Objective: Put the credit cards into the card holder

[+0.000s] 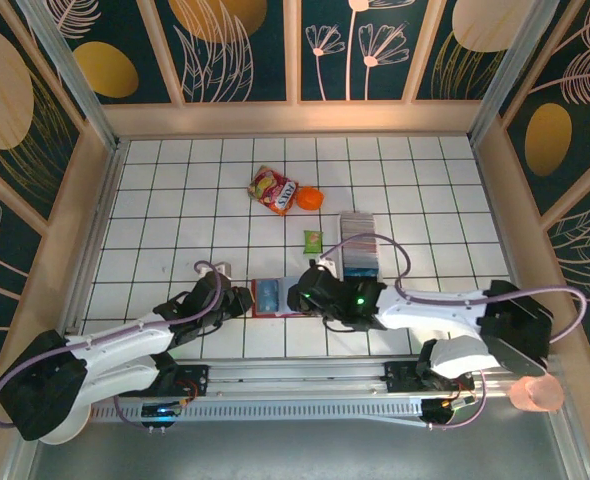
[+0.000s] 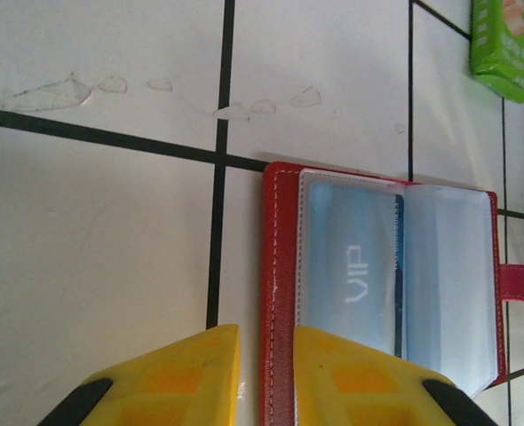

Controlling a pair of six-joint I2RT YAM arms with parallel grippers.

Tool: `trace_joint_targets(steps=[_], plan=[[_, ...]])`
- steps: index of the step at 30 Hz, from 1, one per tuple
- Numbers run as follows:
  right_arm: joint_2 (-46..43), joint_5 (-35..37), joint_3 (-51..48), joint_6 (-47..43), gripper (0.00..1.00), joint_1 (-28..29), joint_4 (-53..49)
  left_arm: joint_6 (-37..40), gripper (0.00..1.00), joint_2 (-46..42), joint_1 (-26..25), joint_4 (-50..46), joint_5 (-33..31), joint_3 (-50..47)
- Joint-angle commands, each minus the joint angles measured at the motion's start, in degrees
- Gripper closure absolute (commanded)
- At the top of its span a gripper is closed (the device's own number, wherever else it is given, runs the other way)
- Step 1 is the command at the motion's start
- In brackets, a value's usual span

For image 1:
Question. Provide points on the blue credit card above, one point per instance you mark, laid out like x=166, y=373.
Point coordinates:
x=269, y=297

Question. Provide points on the red card holder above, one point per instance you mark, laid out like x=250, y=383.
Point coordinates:
x=284, y=295

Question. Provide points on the row of assorted cards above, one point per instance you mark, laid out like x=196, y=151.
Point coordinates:
x=357, y=230

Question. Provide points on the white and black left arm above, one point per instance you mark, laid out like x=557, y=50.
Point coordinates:
x=125, y=340

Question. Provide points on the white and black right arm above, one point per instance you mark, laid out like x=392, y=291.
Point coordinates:
x=435, y=312

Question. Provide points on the small green snack packet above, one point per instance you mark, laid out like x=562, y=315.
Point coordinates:
x=312, y=242

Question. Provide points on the orange fruit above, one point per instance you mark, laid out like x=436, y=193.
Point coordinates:
x=309, y=198

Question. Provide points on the red and yellow snack bag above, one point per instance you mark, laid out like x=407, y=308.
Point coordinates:
x=272, y=192

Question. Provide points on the black controller board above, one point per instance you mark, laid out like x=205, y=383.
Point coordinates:
x=160, y=412
x=440, y=412

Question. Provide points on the panel with single flower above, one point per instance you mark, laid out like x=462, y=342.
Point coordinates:
x=0, y=280

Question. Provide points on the pink translucent cup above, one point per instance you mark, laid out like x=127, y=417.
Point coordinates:
x=535, y=393

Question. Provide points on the panel with leaf drawing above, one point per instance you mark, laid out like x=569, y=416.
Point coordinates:
x=215, y=65

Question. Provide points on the panel with flower drawings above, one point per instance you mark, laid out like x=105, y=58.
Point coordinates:
x=375, y=50

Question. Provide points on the panel with golden oval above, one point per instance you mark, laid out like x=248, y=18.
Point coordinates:
x=105, y=70

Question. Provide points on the panel with oval and feathers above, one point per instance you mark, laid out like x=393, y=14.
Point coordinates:
x=550, y=135

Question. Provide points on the panel with beige disc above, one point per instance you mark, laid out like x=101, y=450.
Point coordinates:
x=5, y=90
x=475, y=30

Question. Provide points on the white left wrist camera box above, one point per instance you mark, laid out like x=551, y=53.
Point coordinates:
x=220, y=270

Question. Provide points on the aluminium mounting rail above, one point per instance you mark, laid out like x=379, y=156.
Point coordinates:
x=295, y=375

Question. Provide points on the aluminium frame side rail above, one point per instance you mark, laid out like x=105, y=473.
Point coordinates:
x=104, y=200
x=495, y=200

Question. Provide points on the aluminium frame post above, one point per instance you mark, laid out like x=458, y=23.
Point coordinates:
x=70, y=75
x=510, y=70

